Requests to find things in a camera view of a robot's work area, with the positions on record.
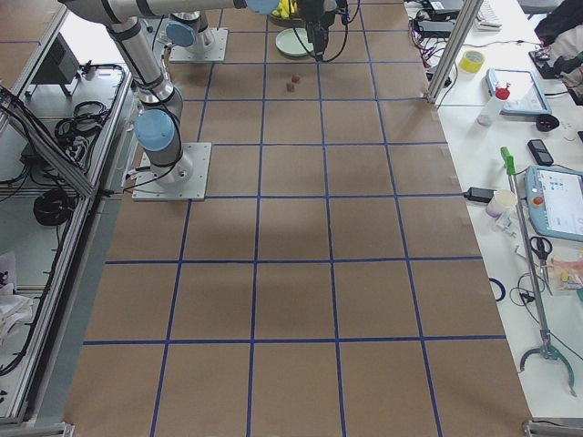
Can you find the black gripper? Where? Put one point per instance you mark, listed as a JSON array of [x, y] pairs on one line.
[[315, 13]]

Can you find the light green plate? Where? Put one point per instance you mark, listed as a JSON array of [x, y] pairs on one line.
[[293, 42]]

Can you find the yellow banana bunch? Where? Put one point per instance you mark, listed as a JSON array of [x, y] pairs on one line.
[[286, 10]]

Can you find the black power adapter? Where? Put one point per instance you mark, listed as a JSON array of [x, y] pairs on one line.
[[433, 29]]

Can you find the yellow tape roll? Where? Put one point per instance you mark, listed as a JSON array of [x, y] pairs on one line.
[[471, 61]]

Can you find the plastic bottle red cap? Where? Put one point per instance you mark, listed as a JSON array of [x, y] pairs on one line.
[[494, 106]]

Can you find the blue teach pendant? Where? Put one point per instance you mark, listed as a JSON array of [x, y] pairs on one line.
[[527, 97], [554, 202]]

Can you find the paper cup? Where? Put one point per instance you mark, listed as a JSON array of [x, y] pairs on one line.
[[503, 200]]

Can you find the black scissors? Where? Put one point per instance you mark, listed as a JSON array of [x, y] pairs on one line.
[[542, 248]]

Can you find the long reach grabber tool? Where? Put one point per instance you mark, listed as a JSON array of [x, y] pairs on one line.
[[546, 350]]

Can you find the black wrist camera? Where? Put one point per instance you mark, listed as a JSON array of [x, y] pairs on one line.
[[342, 10]]

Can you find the second arm base plate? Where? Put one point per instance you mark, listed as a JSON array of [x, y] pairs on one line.
[[216, 53]]

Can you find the aluminium frame post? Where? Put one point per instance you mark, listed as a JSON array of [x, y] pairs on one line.
[[463, 24]]

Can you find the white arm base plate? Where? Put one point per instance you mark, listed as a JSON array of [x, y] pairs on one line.
[[187, 180]]

